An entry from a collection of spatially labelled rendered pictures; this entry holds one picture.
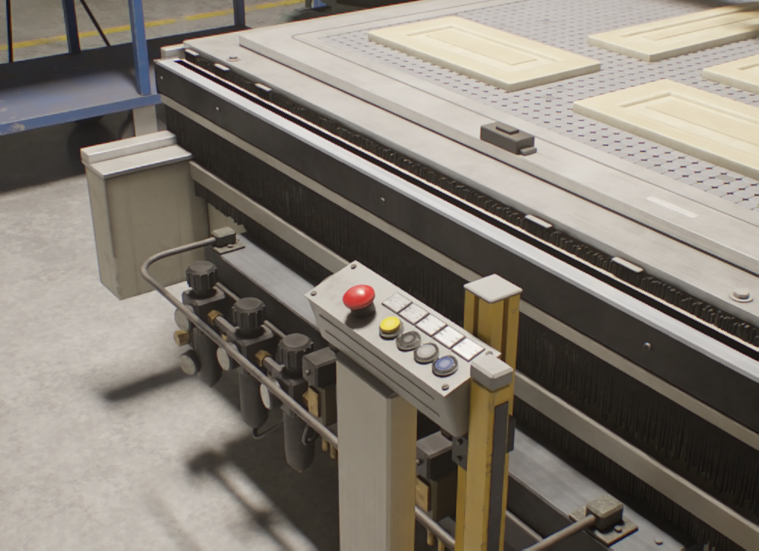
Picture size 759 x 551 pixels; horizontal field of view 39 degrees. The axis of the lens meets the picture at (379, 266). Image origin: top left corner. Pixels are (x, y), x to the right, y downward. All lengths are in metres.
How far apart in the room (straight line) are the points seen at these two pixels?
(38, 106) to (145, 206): 1.58
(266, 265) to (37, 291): 1.26
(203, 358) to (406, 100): 0.73
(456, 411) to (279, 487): 1.34
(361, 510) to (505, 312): 0.38
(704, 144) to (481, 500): 0.91
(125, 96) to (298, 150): 2.07
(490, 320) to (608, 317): 0.39
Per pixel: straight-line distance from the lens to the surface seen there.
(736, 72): 2.39
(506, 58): 2.40
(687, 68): 2.46
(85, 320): 3.24
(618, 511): 1.62
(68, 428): 2.78
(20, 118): 4.03
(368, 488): 1.43
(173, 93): 2.64
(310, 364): 1.92
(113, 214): 2.58
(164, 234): 2.66
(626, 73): 2.40
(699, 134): 2.03
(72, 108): 4.08
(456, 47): 2.48
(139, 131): 4.24
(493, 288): 1.23
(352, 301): 1.29
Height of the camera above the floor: 1.54
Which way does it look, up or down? 27 degrees down
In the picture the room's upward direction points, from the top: straight up
